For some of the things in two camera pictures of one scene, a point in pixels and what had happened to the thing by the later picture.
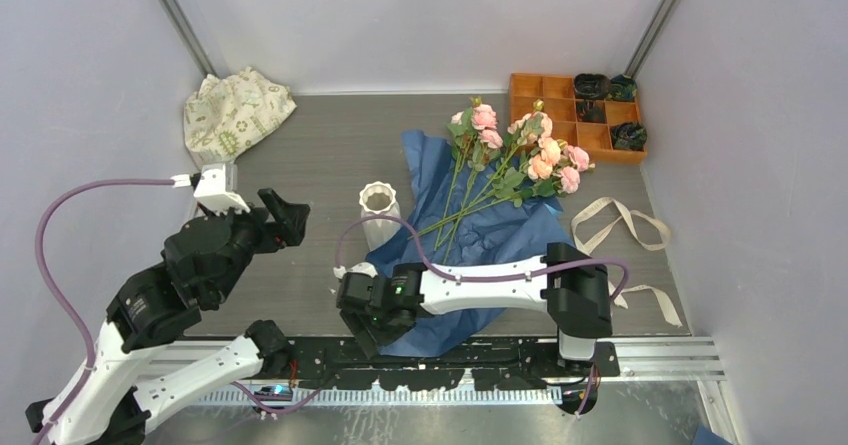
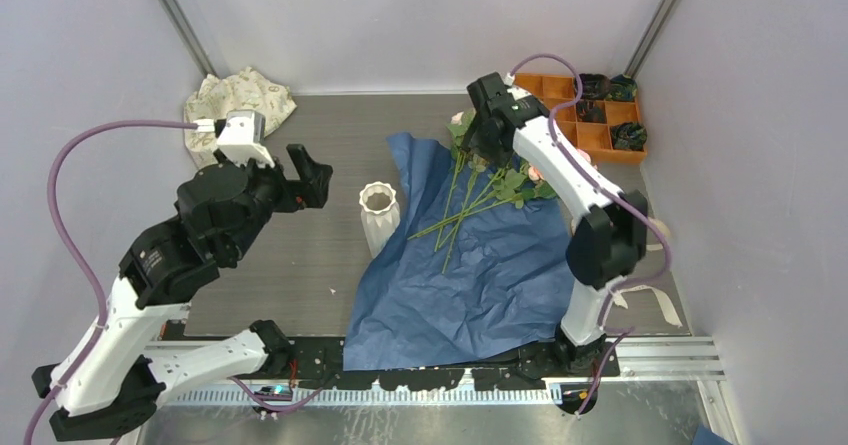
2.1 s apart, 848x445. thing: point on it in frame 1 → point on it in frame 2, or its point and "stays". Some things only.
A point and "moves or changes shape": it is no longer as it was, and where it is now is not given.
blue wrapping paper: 465,216 moves or changes shape
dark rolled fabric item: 622,88 stays
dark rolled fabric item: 628,136 stays
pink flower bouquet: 530,162 stays
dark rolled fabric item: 589,111 stays
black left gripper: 292,218 → 308,191
